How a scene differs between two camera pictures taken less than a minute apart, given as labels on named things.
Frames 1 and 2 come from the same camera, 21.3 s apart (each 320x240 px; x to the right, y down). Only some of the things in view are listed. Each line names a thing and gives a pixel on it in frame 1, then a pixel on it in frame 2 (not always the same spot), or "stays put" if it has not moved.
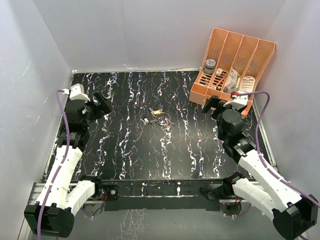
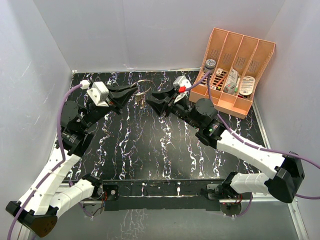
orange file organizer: [232, 66] stays put
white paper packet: [233, 77] stays put
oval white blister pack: [247, 84] stays put
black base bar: [155, 194] stays put
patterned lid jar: [210, 66] stays put
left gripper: [103, 108] -> [117, 98]
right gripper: [215, 102] -> [174, 99]
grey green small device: [230, 88] stays put
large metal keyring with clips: [163, 119] -> [140, 97]
